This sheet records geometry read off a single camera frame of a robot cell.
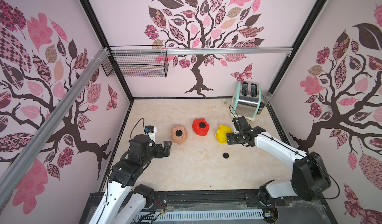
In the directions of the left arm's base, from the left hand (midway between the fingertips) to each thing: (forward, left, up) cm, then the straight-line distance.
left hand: (164, 146), depth 72 cm
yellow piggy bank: (+13, -32, -11) cm, 36 cm away
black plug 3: (+3, -34, -20) cm, 40 cm away
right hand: (+11, -39, -11) cm, 42 cm away
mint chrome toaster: (+34, -50, -2) cm, 60 cm away
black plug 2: (+20, -20, -10) cm, 30 cm away
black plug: (+14, -5, -11) cm, 19 cm away
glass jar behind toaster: (+40, -66, -6) cm, 78 cm away
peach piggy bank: (+12, -5, -16) cm, 20 cm away
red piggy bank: (+18, -16, -12) cm, 27 cm away
